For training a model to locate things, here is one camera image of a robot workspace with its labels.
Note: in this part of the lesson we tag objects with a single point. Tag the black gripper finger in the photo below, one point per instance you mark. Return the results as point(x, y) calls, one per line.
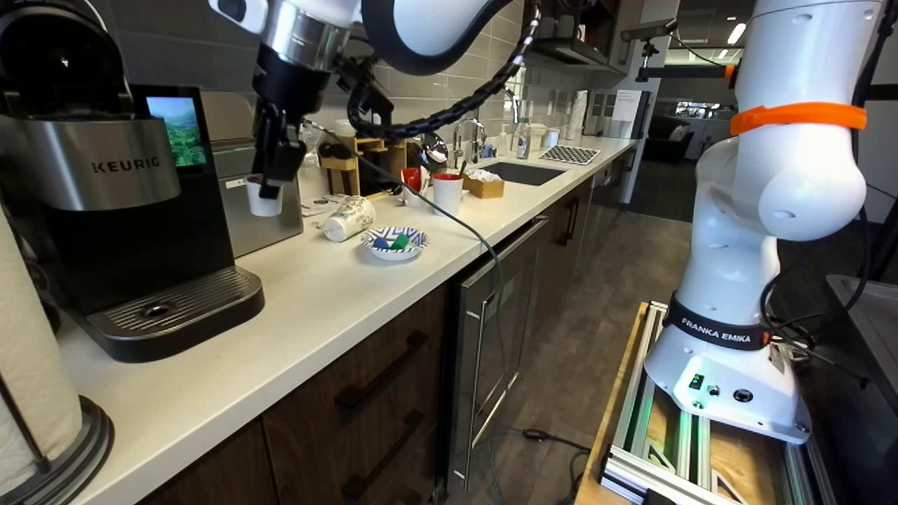
point(268, 187)

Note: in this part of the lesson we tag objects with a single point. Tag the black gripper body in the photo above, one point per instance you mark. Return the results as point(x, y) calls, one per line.
point(283, 96)

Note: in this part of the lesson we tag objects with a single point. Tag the white coffee pod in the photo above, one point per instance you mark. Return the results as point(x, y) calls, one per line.
point(261, 210)

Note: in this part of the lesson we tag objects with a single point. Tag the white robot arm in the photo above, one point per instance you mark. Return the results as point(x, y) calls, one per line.
point(783, 172)

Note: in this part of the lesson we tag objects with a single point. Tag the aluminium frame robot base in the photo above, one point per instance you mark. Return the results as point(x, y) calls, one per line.
point(651, 454)

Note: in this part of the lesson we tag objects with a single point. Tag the green coffee pod on plate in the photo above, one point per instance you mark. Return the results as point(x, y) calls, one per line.
point(398, 242)

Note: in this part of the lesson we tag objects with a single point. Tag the black Keurig coffeemaker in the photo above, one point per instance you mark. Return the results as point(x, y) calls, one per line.
point(113, 193)

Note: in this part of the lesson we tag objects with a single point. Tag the stainless steel canister box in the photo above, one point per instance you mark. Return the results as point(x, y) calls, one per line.
point(254, 221)

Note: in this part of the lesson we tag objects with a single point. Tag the white paper cup lying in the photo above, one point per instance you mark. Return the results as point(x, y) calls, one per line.
point(349, 221)

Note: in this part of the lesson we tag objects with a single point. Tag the wooden organizer rack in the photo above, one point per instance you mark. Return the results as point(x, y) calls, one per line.
point(360, 166)

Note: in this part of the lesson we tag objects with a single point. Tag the blue patterned paper plate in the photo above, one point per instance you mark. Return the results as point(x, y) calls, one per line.
point(376, 242)

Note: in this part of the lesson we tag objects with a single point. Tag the red white mug front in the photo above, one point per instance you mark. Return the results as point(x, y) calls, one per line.
point(447, 193)

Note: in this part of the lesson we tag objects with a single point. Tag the wooden box of packets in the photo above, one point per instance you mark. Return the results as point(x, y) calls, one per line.
point(484, 187)

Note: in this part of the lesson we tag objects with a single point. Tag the kitchen sink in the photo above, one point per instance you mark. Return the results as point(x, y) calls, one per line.
point(523, 175)

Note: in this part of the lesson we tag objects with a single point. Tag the paper towel roll holder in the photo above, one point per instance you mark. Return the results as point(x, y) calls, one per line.
point(52, 440)

